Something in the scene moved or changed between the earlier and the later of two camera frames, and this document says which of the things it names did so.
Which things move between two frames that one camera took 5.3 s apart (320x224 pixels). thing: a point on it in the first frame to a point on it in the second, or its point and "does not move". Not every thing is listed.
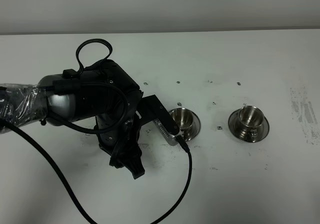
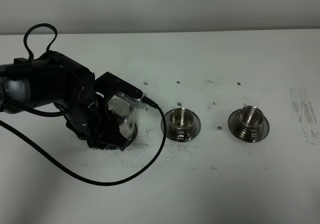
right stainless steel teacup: (250, 118) does not move
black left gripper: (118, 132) to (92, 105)
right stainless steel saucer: (249, 135) does not move
